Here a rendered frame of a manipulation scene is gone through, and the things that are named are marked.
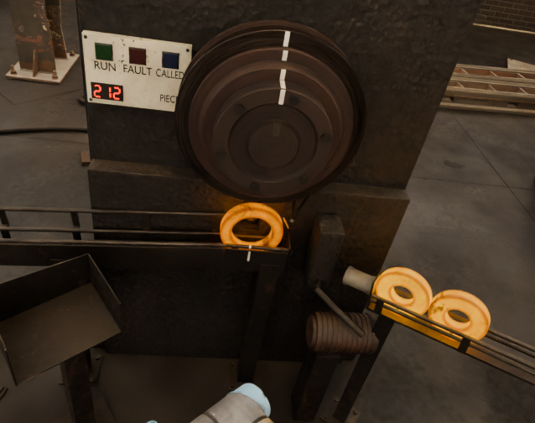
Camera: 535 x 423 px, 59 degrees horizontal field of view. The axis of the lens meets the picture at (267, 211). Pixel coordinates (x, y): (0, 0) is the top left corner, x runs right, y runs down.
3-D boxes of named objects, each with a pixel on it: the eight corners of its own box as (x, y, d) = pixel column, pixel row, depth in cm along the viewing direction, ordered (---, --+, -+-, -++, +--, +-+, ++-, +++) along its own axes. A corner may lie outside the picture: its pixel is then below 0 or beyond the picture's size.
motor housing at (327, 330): (283, 392, 183) (311, 301, 150) (337, 394, 186) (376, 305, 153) (285, 424, 173) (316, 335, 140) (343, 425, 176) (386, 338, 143)
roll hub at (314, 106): (209, 177, 119) (218, 71, 102) (316, 188, 123) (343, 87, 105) (207, 190, 114) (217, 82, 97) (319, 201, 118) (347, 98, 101)
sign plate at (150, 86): (89, 98, 124) (83, 29, 113) (189, 110, 128) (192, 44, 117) (87, 102, 122) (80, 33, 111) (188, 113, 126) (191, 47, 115)
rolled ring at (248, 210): (288, 211, 134) (287, 205, 137) (223, 206, 131) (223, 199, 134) (277, 258, 145) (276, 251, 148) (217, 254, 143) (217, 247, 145)
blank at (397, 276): (385, 258, 135) (381, 264, 133) (438, 280, 129) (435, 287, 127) (375, 296, 144) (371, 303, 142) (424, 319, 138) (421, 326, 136)
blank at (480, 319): (439, 280, 129) (436, 287, 127) (498, 305, 123) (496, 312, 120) (425, 319, 138) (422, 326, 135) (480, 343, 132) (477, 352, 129)
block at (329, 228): (300, 264, 159) (315, 210, 145) (323, 266, 160) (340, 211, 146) (303, 288, 151) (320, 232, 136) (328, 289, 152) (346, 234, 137)
